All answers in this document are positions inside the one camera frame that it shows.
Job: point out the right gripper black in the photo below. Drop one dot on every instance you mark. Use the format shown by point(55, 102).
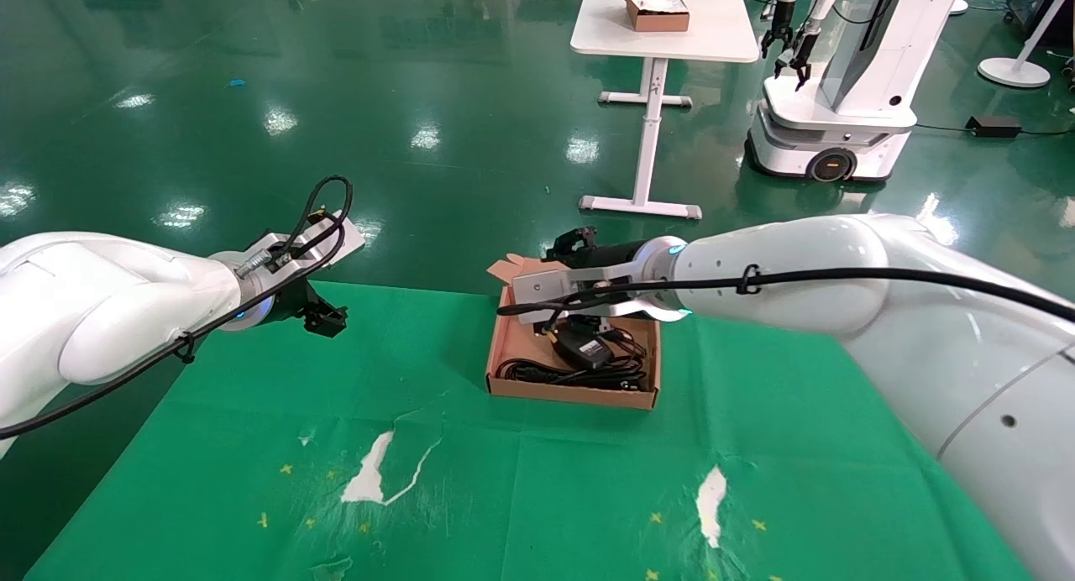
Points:
point(626, 253)

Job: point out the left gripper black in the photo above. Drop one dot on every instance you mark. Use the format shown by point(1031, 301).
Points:
point(294, 300)

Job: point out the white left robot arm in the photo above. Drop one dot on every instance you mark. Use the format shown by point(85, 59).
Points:
point(101, 321)

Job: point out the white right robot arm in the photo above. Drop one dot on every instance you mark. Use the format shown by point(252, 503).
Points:
point(882, 312)

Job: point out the open brown cardboard box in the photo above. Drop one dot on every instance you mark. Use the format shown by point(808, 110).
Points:
point(571, 395)

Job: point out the small brown cardboard box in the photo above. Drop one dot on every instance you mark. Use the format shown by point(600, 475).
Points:
point(663, 20)

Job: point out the green table cloth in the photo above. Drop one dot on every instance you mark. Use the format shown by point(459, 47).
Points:
point(537, 480)

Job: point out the white standing desk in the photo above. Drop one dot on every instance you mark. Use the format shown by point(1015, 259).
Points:
point(663, 35)

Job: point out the white packing material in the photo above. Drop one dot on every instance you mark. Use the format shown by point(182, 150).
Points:
point(659, 2)

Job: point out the black gripper of white robot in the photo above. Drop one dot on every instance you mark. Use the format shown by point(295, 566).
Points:
point(777, 31)
point(802, 56)

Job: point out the white wheeled robot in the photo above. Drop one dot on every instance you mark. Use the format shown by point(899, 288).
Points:
point(848, 102)

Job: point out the white round-base stand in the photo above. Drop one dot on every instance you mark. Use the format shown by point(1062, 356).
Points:
point(1012, 71)

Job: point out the black cabinet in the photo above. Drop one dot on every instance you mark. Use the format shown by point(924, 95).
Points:
point(1037, 2)

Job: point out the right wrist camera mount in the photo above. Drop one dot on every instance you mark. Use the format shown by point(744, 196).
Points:
point(554, 283)

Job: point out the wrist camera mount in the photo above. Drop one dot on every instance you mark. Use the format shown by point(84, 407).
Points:
point(323, 241)
point(554, 283)

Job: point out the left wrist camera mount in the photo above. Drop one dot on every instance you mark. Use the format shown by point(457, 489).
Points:
point(323, 241)

